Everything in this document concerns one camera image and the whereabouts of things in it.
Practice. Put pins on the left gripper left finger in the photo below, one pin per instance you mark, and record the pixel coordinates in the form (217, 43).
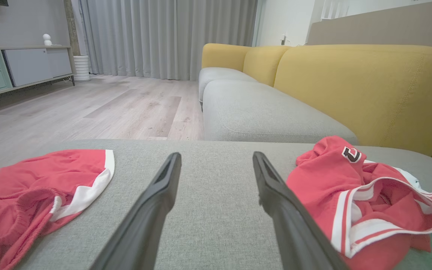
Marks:
(144, 228)

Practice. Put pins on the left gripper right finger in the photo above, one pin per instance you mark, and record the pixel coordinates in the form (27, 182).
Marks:
(298, 232)

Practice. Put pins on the red shorts with white stripes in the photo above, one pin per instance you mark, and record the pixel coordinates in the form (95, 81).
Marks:
(321, 180)

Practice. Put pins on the red shorts with white trim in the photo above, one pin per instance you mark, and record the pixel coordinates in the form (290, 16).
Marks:
(32, 180)

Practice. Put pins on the grey sofa seat cushion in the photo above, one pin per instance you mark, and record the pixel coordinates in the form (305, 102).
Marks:
(261, 116)
(216, 74)

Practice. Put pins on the yellow sofa back cushion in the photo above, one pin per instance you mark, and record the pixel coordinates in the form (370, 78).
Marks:
(221, 56)
(369, 90)
(261, 63)

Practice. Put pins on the white ribbed cylinder appliance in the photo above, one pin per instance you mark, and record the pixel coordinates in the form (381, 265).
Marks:
(81, 68)

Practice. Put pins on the grey pleated curtain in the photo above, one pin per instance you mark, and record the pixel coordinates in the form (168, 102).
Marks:
(163, 37)

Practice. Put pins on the low media cabinet with drawers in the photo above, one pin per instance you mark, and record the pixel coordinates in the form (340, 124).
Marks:
(28, 67)

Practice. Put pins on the small white round device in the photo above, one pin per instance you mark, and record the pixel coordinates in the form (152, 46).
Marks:
(47, 39)

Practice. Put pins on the beige low partition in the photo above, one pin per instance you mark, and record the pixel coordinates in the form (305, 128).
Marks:
(381, 28)

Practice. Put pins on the white slatted railing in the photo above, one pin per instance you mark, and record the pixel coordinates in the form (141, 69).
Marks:
(332, 9)

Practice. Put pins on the white wall plug adapter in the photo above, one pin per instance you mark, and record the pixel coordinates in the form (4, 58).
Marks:
(284, 39)

